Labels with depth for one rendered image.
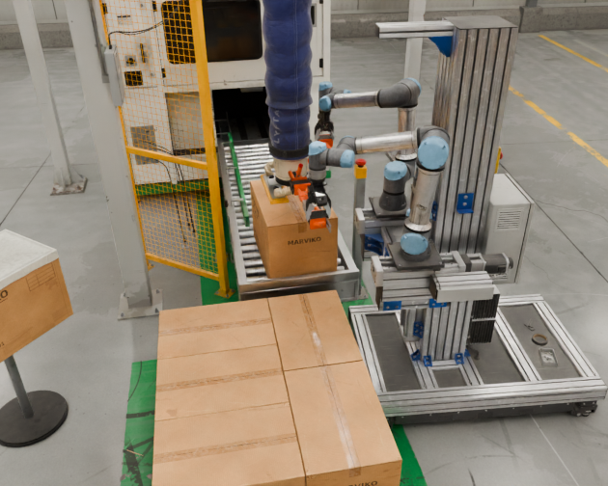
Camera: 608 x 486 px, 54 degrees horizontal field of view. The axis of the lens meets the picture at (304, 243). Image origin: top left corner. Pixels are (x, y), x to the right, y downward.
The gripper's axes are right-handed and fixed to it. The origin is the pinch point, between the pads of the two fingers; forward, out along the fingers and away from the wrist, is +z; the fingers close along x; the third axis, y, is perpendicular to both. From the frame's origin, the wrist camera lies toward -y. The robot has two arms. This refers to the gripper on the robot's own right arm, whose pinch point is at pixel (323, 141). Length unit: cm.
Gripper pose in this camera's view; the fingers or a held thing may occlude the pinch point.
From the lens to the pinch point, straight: 353.6
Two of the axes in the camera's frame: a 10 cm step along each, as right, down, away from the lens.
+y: 2.2, 5.1, -8.3
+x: 9.8, -1.2, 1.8
